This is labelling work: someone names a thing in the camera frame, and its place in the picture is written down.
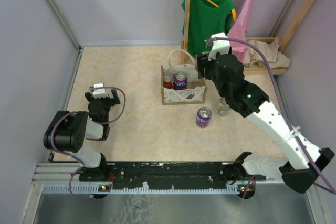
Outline canvas tote bag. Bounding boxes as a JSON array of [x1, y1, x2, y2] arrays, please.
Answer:
[[161, 49, 207, 105]]

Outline glass bottle green cap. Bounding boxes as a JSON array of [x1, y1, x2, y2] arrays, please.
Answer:
[[217, 98, 230, 116]]

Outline purple fanta can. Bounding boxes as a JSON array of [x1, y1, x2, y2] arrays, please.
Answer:
[[174, 72, 187, 90], [196, 106, 212, 128]]

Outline red soda can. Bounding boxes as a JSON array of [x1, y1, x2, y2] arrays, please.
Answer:
[[163, 74, 174, 89]]

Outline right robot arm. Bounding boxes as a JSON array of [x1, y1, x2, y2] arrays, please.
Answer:
[[196, 53, 335, 194]]

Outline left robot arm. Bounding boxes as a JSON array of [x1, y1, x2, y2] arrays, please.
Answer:
[[43, 88, 120, 180]]

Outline pink t-shirt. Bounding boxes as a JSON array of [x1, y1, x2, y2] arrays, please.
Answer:
[[227, 0, 255, 63]]

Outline wooden clothes rack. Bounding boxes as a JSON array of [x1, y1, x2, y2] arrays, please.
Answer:
[[181, 0, 315, 76]]

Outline beige crumpled cloth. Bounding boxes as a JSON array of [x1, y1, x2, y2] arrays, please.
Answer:
[[244, 38, 291, 69]]

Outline green tank top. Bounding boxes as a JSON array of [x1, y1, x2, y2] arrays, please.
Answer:
[[188, 0, 236, 57]]

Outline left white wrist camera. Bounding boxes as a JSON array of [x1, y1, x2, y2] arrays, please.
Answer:
[[89, 83, 110, 99]]

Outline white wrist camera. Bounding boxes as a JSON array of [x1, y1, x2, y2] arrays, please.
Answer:
[[205, 32, 231, 61], [89, 83, 110, 99]]

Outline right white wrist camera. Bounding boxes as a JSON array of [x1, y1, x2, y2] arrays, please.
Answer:
[[205, 32, 231, 61]]

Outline black mounting base plate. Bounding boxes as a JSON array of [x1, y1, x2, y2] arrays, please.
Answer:
[[79, 162, 251, 190]]

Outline grey metal corner frame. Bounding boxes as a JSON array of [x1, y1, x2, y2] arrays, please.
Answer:
[[30, 0, 84, 51]]

